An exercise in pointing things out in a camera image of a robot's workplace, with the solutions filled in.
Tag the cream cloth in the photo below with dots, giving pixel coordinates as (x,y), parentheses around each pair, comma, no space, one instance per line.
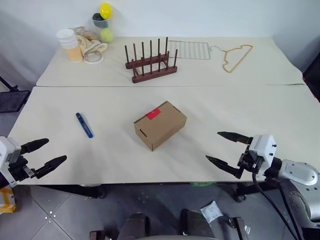
(86,43)

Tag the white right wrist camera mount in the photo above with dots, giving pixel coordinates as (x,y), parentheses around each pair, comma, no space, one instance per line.
(263,147)

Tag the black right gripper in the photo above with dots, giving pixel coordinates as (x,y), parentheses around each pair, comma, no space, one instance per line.
(251,162)

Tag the black mesh basket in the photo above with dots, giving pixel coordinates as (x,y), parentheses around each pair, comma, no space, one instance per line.
(13,101)

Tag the white printed packet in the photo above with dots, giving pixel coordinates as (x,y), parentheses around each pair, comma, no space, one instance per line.
(211,212)

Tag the white paper cup stack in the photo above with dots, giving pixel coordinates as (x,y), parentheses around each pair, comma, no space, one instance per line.
(67,38)

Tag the dark rounded shape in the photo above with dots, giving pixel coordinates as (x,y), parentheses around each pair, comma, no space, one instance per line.
(135,226)
(196,225)

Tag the small dark block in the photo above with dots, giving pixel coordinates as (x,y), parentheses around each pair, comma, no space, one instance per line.
(96,235)

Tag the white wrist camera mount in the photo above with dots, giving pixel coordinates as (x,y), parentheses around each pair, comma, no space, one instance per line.
(7,150)
(263,147)

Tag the blue pen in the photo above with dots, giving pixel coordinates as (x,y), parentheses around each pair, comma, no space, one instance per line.
(85,126)

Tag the dark metal bracket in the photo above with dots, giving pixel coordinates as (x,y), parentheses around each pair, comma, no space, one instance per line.
(240,227)

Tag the green plastic lid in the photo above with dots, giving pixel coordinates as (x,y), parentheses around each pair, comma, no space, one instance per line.
(202,184)

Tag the dark wooden peg rack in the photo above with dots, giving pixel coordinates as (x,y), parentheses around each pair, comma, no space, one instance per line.
(150,71)

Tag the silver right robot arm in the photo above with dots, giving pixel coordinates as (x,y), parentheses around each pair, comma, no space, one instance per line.
(300,172)

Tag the yellow object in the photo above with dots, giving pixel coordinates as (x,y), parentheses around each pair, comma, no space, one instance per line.
(6,201)

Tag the black stand leg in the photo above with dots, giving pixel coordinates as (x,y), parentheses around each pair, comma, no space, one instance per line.
(8,85)

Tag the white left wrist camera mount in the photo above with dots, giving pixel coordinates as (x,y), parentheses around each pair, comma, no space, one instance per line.
(7,150)

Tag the yellow plastic ball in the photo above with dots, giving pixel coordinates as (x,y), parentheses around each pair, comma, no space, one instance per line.
(105,10)

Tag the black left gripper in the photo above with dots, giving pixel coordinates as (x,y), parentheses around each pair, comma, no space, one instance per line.
(19,168)

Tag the white tape roll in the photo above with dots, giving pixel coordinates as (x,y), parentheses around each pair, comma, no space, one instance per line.
(86,58)

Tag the clear plastic bag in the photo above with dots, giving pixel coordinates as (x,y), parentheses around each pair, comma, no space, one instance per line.
(83,31)

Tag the green tennis ball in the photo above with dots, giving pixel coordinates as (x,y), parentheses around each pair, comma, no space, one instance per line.
(107,35)

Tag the black and red object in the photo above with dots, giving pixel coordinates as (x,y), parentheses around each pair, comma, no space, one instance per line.
(312,80)

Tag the brown cardboard box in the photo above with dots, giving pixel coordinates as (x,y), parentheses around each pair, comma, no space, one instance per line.
(160,130)

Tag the red tape seal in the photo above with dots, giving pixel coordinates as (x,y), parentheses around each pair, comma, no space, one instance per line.
(153,113)

